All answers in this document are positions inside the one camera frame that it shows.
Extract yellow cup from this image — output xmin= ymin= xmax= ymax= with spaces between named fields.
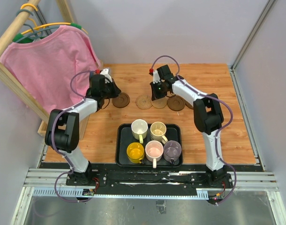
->
xmin=126 ymin=142 xmax=145 ymax=164

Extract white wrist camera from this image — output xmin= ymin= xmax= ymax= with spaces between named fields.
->
xmin=95 ymin=68 xmax=113 ymax=83
xmin=149 ymin=68 xmax=161 ymax=85

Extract wooden clothes rack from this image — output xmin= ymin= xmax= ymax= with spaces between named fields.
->
xmin=0 ymin=0 xmax=89 ymax=140

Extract white faceted cup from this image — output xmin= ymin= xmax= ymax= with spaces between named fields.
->
xmin=131 ymin=119 xmax=148 ymax=144

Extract dark wooden coaster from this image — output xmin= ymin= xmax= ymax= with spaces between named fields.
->
xmin=167 ymin=96 xmax=185 ymax=111
xmin=185 ymin=101 xmax=193 ymax=110
xmin=112 ymin=92 xmax=130 ymax=108

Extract cream cartoon cup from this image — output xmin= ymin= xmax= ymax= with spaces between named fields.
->
xmin=150 ymin=121 xmax=168 ymax=144

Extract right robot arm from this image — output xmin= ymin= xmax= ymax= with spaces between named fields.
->
xmin=149 ymin=65 xmax=227 ymax=188

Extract right aluminium frame post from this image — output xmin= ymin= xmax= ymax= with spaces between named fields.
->
xmin=229 ymin=0 xmax=278 ymax=71

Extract purple cup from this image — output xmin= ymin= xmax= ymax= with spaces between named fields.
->
xmin=163 ymin=141 xmax=182 ymax=165

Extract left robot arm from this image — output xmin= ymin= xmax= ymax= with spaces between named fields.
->
xmin=45 ymin=69 xmax=121 ymax=186

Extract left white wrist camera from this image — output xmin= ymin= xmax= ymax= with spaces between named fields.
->
xmin=95 ymin=68 xmax=113 ymax=83

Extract black tray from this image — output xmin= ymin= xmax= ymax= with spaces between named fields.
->
xmin=116 ymin=123 xmax=183 ymax=168

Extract pink t-shirt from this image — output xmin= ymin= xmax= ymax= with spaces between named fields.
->
xmin=0 ymin=26 xmax=100 ymax=115

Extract pink cup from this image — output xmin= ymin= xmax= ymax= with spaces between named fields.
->
xmin=145 ymin=141 xmax=164 ymax=169

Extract woven rattan coaster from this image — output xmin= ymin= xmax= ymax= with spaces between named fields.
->
xmin=135 ymin=95 xmax=152 ymax=110
xmin=151 ymin=97 xmax=167 ymax=109

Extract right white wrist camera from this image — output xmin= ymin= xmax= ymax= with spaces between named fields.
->
xmin=149 ymin=68 xmax=161 ymax=85

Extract grey hanger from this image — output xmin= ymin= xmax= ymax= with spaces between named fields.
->
xmin=12 ymin=23 xmax=59 ymax=43

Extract yellow hanger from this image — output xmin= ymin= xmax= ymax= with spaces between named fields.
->
xmin=33 ymin=0 xmax=88 ymax=35

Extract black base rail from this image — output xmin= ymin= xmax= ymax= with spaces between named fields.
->
xmin=37 ymin=161 xmax=274 ymax=200

